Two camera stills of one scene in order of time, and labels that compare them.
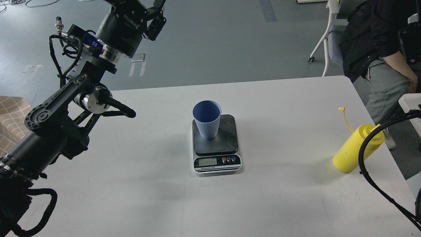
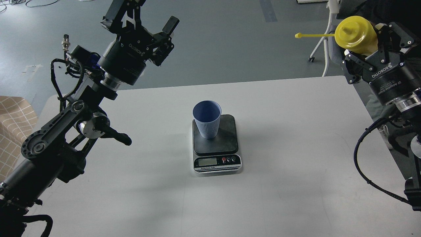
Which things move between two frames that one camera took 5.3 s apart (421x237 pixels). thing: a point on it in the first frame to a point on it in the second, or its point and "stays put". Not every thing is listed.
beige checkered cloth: (13, 110) stays put
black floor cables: (13, 2) stays put
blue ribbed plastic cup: (207, 113) stays put
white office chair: (331, 40) stays put
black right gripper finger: (409, 38) to (391, 79)
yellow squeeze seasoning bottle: (347, 158) to (356, 34)
